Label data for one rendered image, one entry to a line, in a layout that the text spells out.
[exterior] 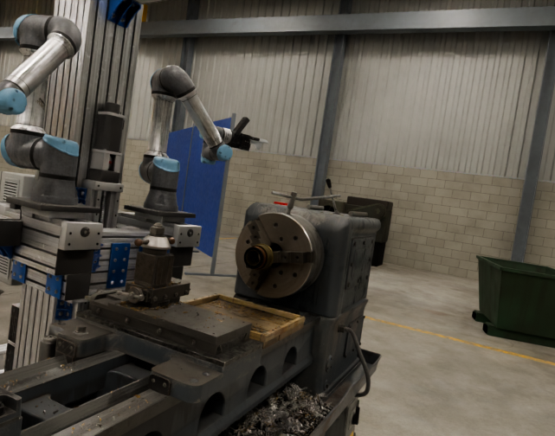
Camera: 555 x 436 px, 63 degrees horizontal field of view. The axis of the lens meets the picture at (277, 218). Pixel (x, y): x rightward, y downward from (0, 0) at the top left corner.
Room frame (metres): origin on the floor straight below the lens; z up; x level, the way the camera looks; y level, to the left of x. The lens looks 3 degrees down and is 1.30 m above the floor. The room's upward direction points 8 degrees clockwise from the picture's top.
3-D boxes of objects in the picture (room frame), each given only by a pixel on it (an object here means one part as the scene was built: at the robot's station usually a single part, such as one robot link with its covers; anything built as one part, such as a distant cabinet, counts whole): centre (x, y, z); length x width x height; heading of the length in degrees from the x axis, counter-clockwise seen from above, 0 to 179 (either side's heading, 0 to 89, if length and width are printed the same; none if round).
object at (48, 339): (1.07, 0.50, 0.84); 0.04 x 0.04 x 0.10; 65
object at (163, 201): (2.02, 0.52, 1.21); 0.15 x 0.15 x 0.10
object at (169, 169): (2.02, 0.52, 1.33); 0.13 x 0.12 x 0.14; 36
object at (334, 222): (2.06, -0.18, 1.06); 0.59 x 0.48 x 0.39; 155
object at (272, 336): (1.47, 0.08, 0.89); 0.36 x 0.30 x 0.04; 65
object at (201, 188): (8.30, 1.73, 1.18); 4.12 x 0.80 x 2.35; 27
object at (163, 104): (2.13, 0.60, 1.54); 0.15 x 0.12 x 0.55; 36
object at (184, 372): (1.10, 0.26, 0.90); 0.47 x 0.30 x 0.06; 65
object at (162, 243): (1.18, 0.31, 1.13); 0.08 x 0.08 x 0.03
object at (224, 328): (1.15, 0.25, 0.95); 0.43 x 0.17 x 0.05; 65
